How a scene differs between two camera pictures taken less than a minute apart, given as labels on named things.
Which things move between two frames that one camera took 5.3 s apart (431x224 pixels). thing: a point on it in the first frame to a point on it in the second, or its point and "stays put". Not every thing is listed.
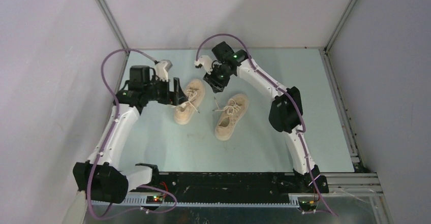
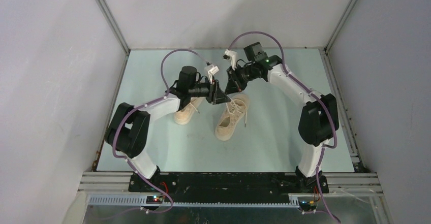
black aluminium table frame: x=259 y=183 stays put
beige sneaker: x=194 y=91 stays put
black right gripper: x=218 y=86 to x=235 y=85
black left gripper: x=175 y=98 to x=215 y=95
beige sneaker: x=234 y=111 stays put
